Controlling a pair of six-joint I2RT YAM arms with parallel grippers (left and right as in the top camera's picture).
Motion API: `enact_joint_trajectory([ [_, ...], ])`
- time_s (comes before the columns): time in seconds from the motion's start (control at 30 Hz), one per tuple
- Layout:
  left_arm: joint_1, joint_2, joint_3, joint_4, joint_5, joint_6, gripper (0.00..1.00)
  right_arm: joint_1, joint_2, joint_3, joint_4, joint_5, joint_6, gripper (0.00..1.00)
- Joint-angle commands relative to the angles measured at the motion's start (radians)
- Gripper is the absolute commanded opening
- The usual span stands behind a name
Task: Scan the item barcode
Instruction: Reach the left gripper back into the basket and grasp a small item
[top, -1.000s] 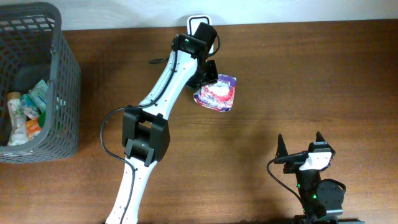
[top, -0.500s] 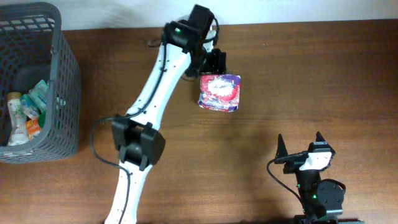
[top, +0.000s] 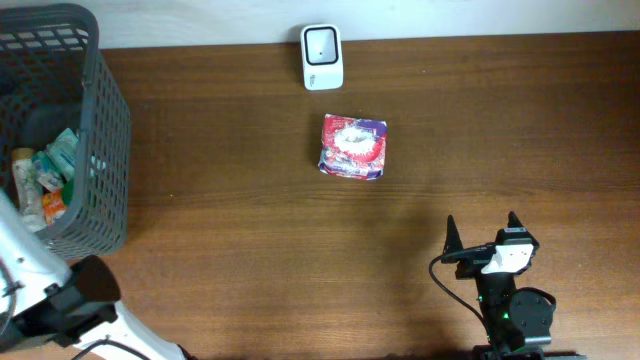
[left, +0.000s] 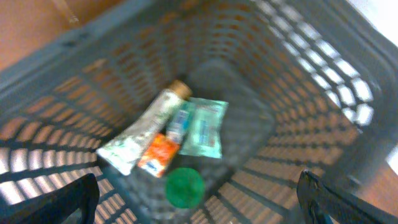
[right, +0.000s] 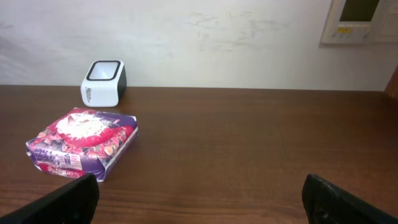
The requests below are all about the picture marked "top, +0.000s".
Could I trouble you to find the grey plastic mesh basket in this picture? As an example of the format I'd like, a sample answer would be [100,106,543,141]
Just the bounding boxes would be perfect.
[1,4,132,259]

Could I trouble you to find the small orange box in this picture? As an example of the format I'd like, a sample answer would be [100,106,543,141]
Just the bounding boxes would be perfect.
[42,191,67,225]

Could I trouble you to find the small teal box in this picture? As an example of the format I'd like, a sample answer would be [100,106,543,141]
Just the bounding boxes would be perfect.
[31,151,64,192]

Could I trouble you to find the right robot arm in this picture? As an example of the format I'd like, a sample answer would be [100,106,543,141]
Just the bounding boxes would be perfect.
[437,212,556,359]

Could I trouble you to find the white tube with tan cap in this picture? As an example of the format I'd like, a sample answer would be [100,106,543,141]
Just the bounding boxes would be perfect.
[11,148,47,232]

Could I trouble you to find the teal wet wipes pouch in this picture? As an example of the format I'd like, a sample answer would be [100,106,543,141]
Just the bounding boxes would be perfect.
[45,128,78,181]

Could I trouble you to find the red purple tissue pack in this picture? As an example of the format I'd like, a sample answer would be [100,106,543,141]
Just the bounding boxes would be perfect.
[318,114,387,180]

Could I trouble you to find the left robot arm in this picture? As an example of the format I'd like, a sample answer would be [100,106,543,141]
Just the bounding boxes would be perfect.
[1,194,193,360]

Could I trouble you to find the green jar with green lid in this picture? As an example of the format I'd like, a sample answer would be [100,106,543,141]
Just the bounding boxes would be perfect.
[61,179,74,206]

